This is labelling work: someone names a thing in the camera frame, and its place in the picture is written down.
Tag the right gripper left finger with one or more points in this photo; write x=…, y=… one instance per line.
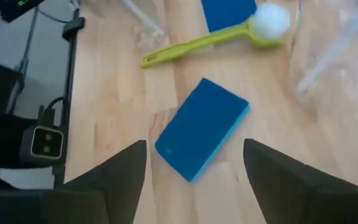
x=110, y=193

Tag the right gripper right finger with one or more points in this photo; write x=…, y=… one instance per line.
x=291, y=196

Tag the dark blue sponge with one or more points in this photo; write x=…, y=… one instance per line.
x=225, y=14
x=200, y=127

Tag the clear soap bottle black pump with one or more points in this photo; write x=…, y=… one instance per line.
x=143, y=17
x=331, y=53

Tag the green dish brush white bristles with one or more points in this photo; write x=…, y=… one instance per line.
x=197, y=40

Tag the small grey stereo camera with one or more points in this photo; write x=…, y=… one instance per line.
x=47, y=144

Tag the black aluminium table frame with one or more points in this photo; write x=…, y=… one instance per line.
x=70, y=77

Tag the black frame bracket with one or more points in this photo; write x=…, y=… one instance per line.
x=73, y=28

